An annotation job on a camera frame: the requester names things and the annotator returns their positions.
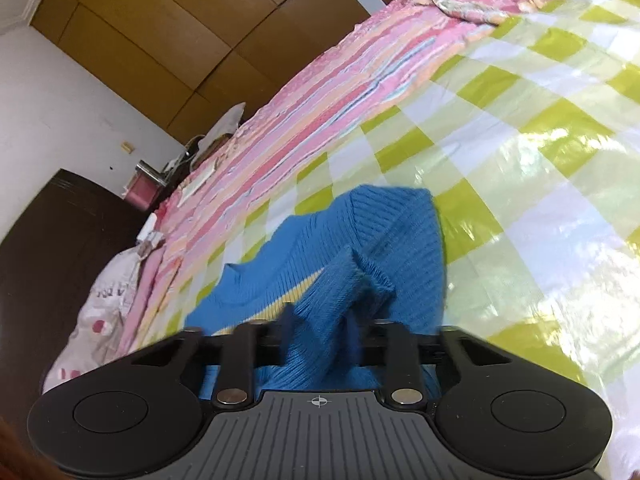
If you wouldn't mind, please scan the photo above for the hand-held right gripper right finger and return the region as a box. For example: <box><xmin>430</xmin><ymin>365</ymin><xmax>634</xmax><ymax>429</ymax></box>
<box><xmin>349</xmin><ymin>304</ymin><xmax>522</xmax><ymax>409</ymax></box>

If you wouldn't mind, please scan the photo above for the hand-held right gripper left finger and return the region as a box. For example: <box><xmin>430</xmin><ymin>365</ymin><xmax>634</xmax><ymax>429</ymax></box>
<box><xmin>120</xmin><ymin>304</ymin><xmax>302</xmax><ymax>409</ymax></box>

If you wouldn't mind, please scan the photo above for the blue knitted striped sweater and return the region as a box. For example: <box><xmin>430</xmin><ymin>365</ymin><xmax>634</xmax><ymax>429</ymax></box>
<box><xmin>185</xmin><ymin>185</ymin><xmax>448</xmax><ymax>392</ymax></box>

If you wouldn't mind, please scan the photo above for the pink folded blanket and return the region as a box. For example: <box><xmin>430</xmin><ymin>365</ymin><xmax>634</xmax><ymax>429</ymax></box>
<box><xmin>117</xmin><ymin>245</ymin><xmax>169</xmax><ymax>356</ymax></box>

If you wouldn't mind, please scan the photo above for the white paper sheet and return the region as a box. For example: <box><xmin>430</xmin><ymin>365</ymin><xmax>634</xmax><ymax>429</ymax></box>
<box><xmin>180</xmin><ymin>172</ymin><xmax>216</xmax><ymax>202</ymax></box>

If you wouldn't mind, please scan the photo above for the white pillow with pink dots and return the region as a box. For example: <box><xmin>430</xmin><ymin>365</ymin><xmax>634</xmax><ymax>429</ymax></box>
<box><xmin>42</xmin><ymin>247</ymin><xmax>166</xmax><ymax>394</ymax></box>

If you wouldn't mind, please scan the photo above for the pink storage box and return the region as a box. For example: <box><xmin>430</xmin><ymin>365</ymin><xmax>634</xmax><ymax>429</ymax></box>
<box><xmin>127</xmin><ymin>170</ymin><xmax>159</xmax><ymax>209</ymax></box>

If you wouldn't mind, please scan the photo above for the metal thermos flask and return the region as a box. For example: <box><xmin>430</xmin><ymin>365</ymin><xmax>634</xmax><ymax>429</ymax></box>
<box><xmin>137</xmin><ymin>160</ymin><xmax>171</xmax><ymax>187</ymax></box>

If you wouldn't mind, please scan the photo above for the beige cloth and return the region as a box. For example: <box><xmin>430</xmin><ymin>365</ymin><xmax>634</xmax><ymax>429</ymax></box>
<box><xmin>200</xmin><ymin>102</ymin><xmax>248</xmax><ymax>152</ymax></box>

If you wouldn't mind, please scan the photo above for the pink striped bed sheet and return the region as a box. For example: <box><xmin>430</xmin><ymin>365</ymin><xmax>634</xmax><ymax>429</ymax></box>
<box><xmin>120</xmin><ymin>5</ymin><xmax>501</xmax><ymax>356</ymax></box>

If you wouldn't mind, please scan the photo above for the dark wooden headboard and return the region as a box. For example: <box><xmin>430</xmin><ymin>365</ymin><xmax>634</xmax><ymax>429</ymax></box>
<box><xmin>0</xmin><ymin>169</ymin><xmax>151</xmax><ymax>426</ymax></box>

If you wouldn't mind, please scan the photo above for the wooden wardrobe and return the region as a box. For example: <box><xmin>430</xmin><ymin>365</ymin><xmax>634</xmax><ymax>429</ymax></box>
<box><xmin>30</xmin><ymin>0</ymin><xmax>391</xmax><ymax>171</ymax></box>

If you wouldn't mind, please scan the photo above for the floral cloth strip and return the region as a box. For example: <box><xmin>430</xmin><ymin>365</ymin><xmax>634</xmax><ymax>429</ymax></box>
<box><xmin>430</xmin><ymin>0</ymin><xmax>521</xmax><ymax>27</ymax></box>

